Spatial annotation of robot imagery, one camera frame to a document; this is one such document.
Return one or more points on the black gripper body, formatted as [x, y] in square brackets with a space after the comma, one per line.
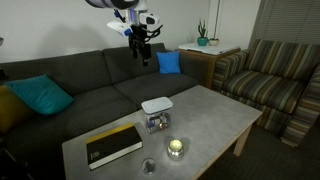
[139, 36]

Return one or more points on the white rectangular container lid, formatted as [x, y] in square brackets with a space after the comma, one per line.
[156, 104]

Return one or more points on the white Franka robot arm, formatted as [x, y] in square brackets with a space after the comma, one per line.
[110, 2]

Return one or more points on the clear container with capsules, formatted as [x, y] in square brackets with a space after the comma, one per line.
[158, 121]

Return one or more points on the round glass candle lid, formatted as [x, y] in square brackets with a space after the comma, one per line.
[148, 166]

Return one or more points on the blue cushion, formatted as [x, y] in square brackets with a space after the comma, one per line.
[168, 62]

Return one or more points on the wooden side table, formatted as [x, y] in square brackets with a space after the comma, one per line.
[200, 66]

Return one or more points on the plant in teal pot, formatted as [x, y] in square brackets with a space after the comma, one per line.
[202, 40]

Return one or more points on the dark grey fabric sofa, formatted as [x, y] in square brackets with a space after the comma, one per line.
[100, 100]

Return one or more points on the white flat board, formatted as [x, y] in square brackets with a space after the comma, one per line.
[213, 48]

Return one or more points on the small white plant pot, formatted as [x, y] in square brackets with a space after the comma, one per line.
[213, 42]

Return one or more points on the black book with yellow spine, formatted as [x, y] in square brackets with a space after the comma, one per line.
[113, 146]

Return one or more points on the lit candle in glass jar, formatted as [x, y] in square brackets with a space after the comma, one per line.
[175, 148]

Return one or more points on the teal cushion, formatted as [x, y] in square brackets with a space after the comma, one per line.
[40, 95]

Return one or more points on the striped armchair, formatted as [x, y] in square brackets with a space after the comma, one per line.
[266, 86]

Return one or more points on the mustard yellow cushion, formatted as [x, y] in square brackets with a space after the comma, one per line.
[11, 110]

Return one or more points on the grey window blinds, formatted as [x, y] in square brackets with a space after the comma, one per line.
[290, 20]

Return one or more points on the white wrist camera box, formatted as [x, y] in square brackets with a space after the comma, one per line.
[118, 27]

